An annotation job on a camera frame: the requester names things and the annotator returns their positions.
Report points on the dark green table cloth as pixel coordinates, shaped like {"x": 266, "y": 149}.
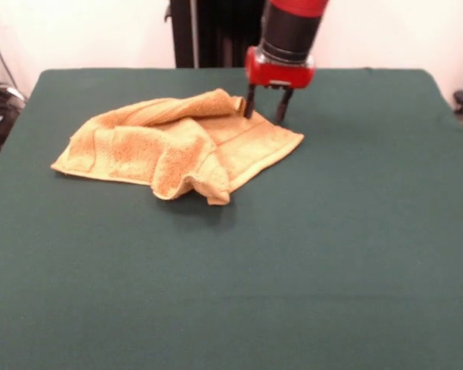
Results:
{"x": 100, "y": 270}

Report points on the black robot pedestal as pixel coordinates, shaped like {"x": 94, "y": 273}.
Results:
{"x": 216, "y": 38}

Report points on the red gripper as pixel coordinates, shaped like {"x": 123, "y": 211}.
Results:
{"x": 281, "y": 75}

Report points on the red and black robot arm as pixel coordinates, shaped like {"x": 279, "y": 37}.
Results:
{"x": 289, "y": 31}

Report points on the orange-tan terry towel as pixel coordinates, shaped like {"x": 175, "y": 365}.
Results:
{"x": 139, "y": 154}

